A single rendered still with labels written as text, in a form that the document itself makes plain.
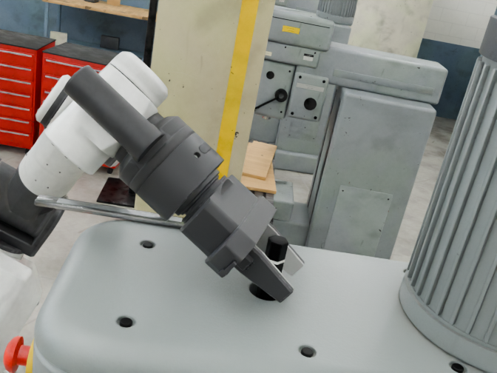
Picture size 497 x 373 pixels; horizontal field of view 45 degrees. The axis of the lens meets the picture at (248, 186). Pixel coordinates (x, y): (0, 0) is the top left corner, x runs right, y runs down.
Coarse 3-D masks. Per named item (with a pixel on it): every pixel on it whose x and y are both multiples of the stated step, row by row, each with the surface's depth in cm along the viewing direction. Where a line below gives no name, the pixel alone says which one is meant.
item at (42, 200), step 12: (36, 204) 71; (48, 204) 71; (60, 204) 71; (72, 204) 72; (84, 204) 72; (96, 204) 73; (108, 216) 72; (120, 216) 72; (132, 216) 72; (144, 216) 72; (156, 216) 72
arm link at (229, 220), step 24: (192, 144) 59; (168, 168) 57; (192, 168) 57; (216, 168) 61; (144, 192) 59; (168, 192) 57; (192, 192) 58; (216, 192) 59; (240, 192) 62; (168, 216) 59; (192, 216) 58; (216, 216) 57; (240, 216) 59; (264, 216) 62; (192, 240) 59; (216, 240) 58; (240, 240) 56; (216, 264) 57
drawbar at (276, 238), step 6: (270, 240) 61; (276, 240) 61; (282, 240) 61; (270, 246) 60; (276, 246) 60; (282, 246) 60; (270, 252) 61; (276, 252) 60; (282, 252) 61; (270, 258) 61; (276, 258) 61; (282, 258) 61; (276, 264) 61; (282, 264) 62; (258, 288) 63; (258, 294) 63; (264, 294) 62; (270, 300) 63
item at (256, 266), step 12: (252, 252) 58; (240, 264) 58; (252, 264) 59; (264, 264) 58; (252, 276) 59; (264, 276) 59; (276, 276) 59; (264, 288) 59; (276, 288) 59; (288, 288) 59
